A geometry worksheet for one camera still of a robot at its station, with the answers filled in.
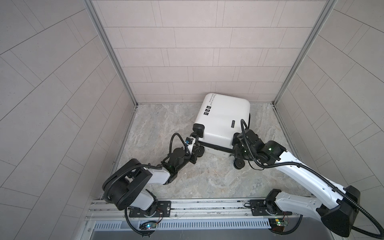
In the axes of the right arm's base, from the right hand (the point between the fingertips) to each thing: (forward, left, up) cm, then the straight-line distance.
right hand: (232, 153), depth 75 cm
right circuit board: (-29, -17, -15) cm, 37 cm away
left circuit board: (-26, +41, -9) cm, 50 cm away
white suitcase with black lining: (+20, +2, +5) cm, 21 cm away
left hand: (+8, +15, -5) cm, 17 cm away
